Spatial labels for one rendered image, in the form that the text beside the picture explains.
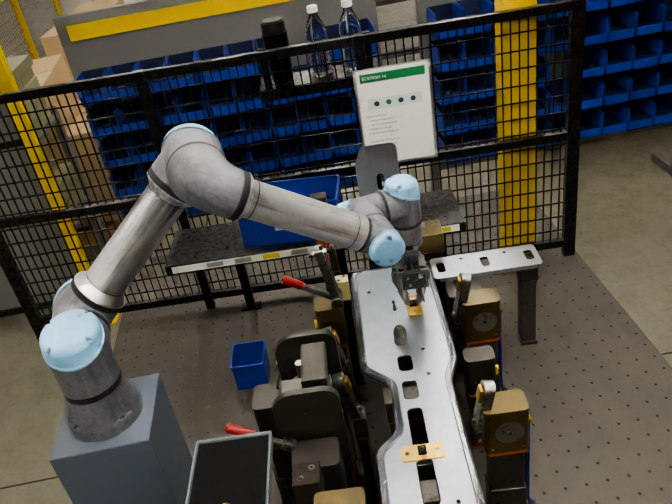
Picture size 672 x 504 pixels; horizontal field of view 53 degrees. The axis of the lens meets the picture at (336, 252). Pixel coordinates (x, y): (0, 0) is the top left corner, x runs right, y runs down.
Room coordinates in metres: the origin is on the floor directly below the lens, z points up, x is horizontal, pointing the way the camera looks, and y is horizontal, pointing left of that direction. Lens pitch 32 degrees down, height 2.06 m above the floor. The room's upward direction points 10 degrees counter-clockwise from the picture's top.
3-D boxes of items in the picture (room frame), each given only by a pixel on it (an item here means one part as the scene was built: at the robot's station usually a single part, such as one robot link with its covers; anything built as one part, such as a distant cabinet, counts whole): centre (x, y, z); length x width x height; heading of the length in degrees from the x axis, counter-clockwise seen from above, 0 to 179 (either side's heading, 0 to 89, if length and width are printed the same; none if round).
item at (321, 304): (1.38, 0.06, 0.87); 0.10 x 0.07 x 0.35; 87
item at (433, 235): (1.63, -0.27, 0.88); 0.08 x 0.08 x 0.36; 87
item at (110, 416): (1.06, 0.53, 1.15); 0.15 x 0.15 x 0.10
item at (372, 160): (1.63, -0.15, 1.17); 0.12 x 0.01 x 0.34; 87
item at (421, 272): (1.33, -0.17, 1.16); 0.09 x 0.08 x 0.12; 177
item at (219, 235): (1.81, 0.06, 1.02); 0.90 x 0.22 x 0.03; 87
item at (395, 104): (1.91, -0.25, 1.30); 0.23 x 0.02 x 0.31; 87
